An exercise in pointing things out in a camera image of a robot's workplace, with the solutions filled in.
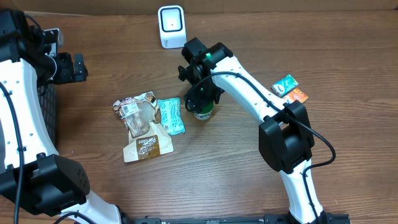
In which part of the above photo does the orange tissue pack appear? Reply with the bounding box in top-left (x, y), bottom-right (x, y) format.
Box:
top-left (283, 88), bottom-right (308, 104)

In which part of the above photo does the white barcode scanner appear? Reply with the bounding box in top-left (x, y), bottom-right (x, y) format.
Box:
top-left (157, 5), bottom-right (187, 49)

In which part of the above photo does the brown white snack bag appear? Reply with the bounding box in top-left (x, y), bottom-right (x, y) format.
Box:
top-left (113, 91), bottom-right (174, 163)

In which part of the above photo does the teal tissue pack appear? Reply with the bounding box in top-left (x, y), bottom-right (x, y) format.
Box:
top-left (271, 74), bottom-right (299, 97)

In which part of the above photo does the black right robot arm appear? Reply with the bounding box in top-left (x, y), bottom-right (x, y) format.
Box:
top-left (178, 38), bottom-right (324, 223)

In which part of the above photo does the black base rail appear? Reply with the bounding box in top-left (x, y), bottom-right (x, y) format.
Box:
top-left (131, 213), bottom-right (351, 224)

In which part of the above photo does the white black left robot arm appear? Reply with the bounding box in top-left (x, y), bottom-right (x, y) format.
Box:
top-left (1, 9), bottom-right (128, 223)

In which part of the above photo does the teal wipes pouch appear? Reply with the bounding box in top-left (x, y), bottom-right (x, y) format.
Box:
top-left (158, 98), bottom-right (185, 136)

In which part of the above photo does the dark mesh basket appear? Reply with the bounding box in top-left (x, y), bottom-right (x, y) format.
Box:
top-left (37, 84), bottom-right (58, 147)

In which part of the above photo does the green lid jar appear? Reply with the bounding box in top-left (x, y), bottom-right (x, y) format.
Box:
top-left (193, 101), bottom-right (214, 120)

